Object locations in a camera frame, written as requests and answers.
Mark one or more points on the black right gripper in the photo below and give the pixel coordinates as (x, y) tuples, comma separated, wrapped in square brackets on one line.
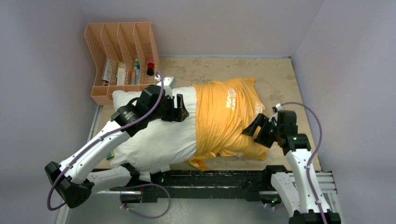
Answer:
[(263, 122)]

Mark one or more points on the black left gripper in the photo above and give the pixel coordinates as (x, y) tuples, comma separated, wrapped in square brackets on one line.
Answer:
[(178, 115)]

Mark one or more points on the white pillow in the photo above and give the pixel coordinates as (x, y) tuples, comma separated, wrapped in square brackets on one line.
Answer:
[(161, 143)]

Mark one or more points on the orange Mickey Mouse pillowcase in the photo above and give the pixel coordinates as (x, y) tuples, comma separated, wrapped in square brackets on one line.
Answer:
[(223, 111)]

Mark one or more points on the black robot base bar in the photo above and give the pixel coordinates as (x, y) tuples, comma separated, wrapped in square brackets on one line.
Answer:
[(249, 185)]

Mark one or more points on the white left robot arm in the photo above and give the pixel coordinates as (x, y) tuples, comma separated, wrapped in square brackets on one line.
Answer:
[(74, 180)]

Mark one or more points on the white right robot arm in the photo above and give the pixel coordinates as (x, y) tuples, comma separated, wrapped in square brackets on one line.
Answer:
[(302, 197)]

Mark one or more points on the teal and orange tube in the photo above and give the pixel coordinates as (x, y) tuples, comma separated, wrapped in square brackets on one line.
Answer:
[(135, 77)]

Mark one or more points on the red and black bottle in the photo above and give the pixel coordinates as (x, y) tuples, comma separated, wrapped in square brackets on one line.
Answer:
[(150, 67)]

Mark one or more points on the beige paper card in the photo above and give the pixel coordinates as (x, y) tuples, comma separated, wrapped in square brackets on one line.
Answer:
[(121, 72)]

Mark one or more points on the white paper booklet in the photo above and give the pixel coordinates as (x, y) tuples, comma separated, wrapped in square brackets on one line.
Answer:
[(107, 72)]

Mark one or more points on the pink plastic file organizer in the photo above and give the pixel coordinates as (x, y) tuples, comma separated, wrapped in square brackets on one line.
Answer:
[(120, 42)]

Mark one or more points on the colourful marker pen pack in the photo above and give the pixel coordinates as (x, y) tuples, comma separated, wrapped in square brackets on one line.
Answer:
[(110, 155)]

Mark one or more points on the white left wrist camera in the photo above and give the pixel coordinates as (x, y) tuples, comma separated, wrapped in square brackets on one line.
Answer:
[(167, 81)]

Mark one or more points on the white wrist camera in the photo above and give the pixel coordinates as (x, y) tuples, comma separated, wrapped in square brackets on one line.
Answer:
[(167, 81), (276, 108)]

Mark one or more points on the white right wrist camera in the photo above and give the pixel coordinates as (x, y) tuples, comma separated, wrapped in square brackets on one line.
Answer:
[(276, 108)]

